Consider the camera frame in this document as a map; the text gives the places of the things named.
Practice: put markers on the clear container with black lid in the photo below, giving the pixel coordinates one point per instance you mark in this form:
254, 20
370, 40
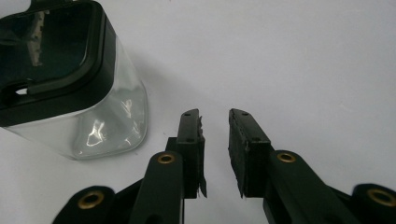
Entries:
77, 93

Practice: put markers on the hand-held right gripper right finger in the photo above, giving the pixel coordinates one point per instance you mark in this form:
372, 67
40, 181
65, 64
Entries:
249, 155

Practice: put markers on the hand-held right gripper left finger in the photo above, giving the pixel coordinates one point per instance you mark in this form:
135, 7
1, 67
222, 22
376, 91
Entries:
190, 146

